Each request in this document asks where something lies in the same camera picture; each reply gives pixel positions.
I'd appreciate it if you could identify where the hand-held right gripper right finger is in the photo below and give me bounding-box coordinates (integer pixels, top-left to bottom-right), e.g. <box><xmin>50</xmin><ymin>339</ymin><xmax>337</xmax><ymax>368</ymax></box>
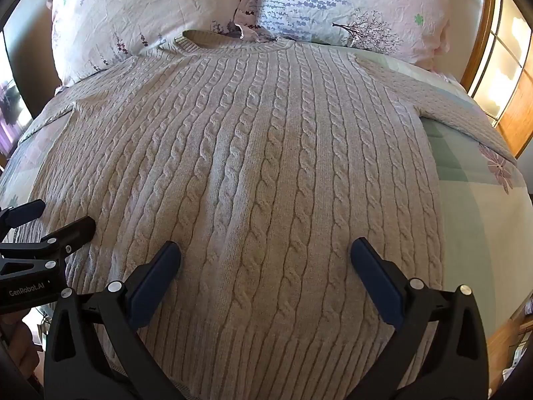
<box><xmin>349</xmin><ymin>237</ymin><xmax>490</xmax><ymax>400</ymax></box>

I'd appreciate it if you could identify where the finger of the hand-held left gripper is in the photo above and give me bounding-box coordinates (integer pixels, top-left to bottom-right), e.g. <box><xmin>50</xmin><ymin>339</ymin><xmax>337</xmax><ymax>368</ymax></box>
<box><xmin>0</xmin><ymin>216</ymin><xmax>96</xmax><ymax>259</ymax></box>
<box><xmin>0</xmin><ymin>199</ymin><xmax>46</xmax><ymax>238</ymax></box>

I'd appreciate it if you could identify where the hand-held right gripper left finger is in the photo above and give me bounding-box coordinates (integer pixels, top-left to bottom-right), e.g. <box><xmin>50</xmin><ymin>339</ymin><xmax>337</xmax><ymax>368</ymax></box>
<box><xmin>43</xmin><ymin>241</ymin><xmax>196</xmax><ymax>400</ymax></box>

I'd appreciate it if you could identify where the beige cable-knit sweater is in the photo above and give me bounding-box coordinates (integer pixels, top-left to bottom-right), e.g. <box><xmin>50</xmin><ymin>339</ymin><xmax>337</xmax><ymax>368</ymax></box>
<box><xmin>16</xmin><ymin>30</ymin><xmax>518</xmax><ymax>400</ymax></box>

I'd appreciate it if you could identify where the person's left hand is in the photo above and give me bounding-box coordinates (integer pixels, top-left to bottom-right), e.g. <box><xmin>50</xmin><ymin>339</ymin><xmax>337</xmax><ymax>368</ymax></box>
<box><xmin>0</xmin><ymin>311</ymin><xmax>41</xmax><ymax>384</ymax></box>

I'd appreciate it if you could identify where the pastel patchwork bed sheet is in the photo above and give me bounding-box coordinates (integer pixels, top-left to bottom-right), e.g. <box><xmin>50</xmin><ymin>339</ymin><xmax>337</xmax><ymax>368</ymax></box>
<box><xmin>0</xmin><ymin>44</ymin><xmax>530</xmax><ymax>342</ymax></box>

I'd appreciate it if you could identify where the pink floral pillow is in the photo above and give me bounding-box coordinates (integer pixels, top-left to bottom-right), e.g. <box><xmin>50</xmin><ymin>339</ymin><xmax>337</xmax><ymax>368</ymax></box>
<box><xmin>47</xmin><ymin>0</ymin><xmax>243</xmax><ymax>88</ymax></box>

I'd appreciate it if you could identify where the wooden framed window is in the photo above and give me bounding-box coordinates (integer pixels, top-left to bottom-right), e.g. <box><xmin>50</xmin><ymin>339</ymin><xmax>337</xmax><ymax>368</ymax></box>
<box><xmin>461</xmin><ymin>0</ymin><xmax>533</xmax><ymax>159</ymax></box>

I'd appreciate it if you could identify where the pink tree-print pillow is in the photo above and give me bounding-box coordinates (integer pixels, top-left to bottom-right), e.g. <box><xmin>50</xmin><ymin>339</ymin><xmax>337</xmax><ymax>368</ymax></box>
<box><xmin>233</xmin><ymin>0</ymin><xmax>463</xmax><ymax>71</ymax></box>

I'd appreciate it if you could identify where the wooden bed frame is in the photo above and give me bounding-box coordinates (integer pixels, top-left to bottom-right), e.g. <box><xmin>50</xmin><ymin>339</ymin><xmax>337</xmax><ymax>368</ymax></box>
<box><xmin>483</xmin><ymin>292</ymin><xmax>533</xmax><ymax>396</ymax></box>

